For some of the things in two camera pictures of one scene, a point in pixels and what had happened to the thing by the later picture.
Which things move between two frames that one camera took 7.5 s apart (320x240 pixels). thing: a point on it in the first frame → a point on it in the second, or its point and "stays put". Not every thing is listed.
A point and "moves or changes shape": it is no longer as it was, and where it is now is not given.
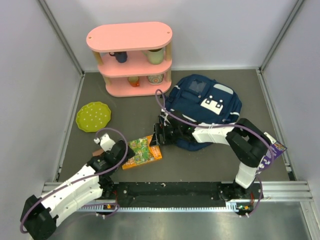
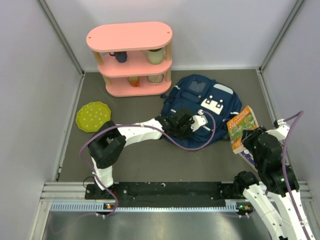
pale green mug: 155,56 stays put
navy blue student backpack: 202,99 stays put
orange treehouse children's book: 144,153 moves or changes shape
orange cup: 134,81 stays put
